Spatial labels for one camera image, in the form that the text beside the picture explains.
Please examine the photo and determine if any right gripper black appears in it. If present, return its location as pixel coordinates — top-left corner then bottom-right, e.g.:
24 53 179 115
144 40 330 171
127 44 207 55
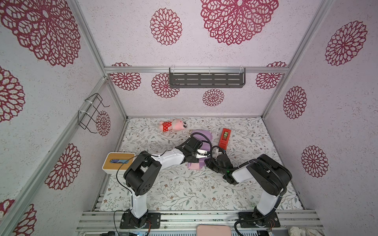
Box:
203 157 225 178

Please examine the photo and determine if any pink wrapping paper sheet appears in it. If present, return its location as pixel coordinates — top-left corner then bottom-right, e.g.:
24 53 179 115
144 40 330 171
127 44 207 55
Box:
187 129 213 171

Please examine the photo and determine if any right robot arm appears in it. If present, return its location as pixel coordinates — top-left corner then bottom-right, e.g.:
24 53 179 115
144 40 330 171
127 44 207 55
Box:
205 153 292 235

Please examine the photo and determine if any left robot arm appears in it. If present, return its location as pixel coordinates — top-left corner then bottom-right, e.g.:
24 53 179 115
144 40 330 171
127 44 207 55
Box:
121 132 212 220

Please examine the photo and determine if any white tissue box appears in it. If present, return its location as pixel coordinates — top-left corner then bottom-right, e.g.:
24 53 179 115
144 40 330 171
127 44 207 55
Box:
102 152 135 175

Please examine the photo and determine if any pink plush toy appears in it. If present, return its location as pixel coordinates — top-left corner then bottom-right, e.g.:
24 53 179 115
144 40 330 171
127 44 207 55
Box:
159 119 187 132

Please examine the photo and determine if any red tape dispenser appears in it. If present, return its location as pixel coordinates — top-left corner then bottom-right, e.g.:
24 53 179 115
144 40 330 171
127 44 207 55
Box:
218 128 231 150

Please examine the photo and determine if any white cloth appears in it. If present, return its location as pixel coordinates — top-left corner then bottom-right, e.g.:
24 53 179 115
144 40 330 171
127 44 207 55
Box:
288 227 324 236

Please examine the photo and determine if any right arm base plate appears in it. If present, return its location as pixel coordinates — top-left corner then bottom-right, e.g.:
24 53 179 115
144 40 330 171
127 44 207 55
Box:
238 212 281 228

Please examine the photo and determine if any grey wall shelf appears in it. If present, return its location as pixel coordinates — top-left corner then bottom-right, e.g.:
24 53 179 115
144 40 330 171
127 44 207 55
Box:
168 67 246 89

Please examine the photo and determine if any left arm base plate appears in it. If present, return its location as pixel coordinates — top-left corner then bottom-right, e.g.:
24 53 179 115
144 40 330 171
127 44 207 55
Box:
120 210 161 229

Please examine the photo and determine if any black wire wall rack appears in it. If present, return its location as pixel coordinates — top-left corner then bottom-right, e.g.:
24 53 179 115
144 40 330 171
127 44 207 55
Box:
77 93 109 134

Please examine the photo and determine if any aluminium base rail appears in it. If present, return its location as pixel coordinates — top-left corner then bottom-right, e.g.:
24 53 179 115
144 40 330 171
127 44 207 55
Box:
75 210 324 232

